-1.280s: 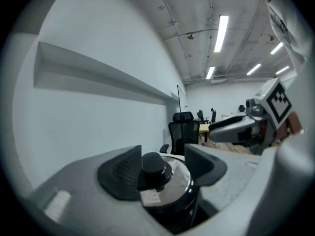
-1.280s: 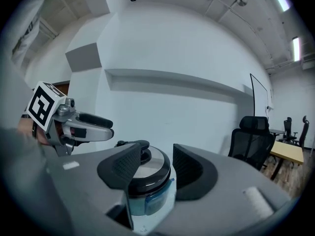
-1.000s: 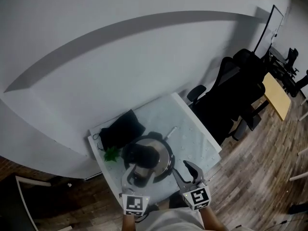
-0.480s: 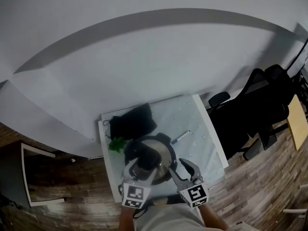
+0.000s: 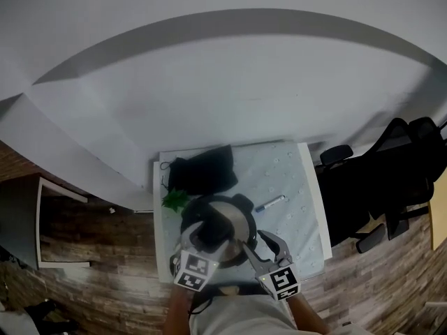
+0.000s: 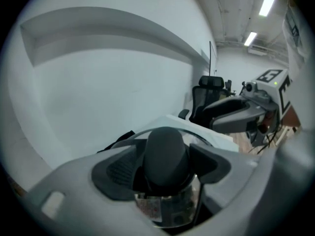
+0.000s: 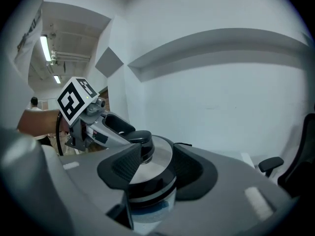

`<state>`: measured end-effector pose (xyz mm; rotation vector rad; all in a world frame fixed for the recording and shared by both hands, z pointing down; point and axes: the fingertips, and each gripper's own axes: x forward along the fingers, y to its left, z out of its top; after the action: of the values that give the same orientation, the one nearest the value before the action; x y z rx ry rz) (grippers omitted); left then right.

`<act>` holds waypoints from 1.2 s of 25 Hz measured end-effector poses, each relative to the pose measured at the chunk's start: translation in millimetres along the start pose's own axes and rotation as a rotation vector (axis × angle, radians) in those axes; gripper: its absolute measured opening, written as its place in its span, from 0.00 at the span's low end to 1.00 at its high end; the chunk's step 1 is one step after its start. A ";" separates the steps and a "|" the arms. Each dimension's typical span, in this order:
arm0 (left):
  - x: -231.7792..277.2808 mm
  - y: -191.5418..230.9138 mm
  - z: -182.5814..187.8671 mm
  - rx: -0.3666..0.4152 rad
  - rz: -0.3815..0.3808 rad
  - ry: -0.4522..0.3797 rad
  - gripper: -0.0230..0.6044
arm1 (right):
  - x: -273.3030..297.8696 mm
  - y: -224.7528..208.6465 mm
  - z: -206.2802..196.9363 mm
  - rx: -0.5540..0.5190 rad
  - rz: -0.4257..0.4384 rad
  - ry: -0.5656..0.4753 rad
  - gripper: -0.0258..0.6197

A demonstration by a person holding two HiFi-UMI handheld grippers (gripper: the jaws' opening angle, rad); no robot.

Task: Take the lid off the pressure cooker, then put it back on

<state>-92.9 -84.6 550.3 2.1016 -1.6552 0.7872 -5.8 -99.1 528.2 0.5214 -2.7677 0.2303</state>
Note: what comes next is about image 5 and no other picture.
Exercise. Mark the small green plant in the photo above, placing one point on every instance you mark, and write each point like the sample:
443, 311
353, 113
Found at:
174, 201

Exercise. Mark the white table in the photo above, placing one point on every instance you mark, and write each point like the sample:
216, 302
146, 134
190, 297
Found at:
312, 173

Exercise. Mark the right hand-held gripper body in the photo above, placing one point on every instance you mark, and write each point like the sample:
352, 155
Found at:
279, 279

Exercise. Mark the large black office chair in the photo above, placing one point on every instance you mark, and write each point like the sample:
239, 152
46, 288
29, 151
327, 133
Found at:
370, 187

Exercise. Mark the metal pot lid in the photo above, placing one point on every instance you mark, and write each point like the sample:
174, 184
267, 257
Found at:
237, 222

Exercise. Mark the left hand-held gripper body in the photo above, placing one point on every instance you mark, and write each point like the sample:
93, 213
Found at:
195, 267

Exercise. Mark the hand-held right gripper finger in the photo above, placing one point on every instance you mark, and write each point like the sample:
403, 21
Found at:
258, 264
277, 248

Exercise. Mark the person's dark trousers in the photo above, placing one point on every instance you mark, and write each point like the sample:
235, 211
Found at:
251, 289

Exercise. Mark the white frame shelf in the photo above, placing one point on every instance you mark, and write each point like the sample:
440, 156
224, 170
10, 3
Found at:
63, 264

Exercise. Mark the person's right forearm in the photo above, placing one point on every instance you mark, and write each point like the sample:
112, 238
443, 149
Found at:
309, 316

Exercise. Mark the black cooking pot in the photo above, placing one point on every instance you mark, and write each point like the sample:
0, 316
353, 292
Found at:
242, 201

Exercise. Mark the person's left forearm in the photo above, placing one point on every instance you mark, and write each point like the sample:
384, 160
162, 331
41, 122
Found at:
178, 312

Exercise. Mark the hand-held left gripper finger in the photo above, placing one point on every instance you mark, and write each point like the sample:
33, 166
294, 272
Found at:
221, 249
191, 237

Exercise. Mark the white marker pen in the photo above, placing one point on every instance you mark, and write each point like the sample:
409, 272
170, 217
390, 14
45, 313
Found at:
270, 203

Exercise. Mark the light wooden table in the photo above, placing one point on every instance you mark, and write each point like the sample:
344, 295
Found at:
440, 215

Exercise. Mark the person's white shirt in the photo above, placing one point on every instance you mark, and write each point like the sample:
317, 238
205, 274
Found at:
241, 316

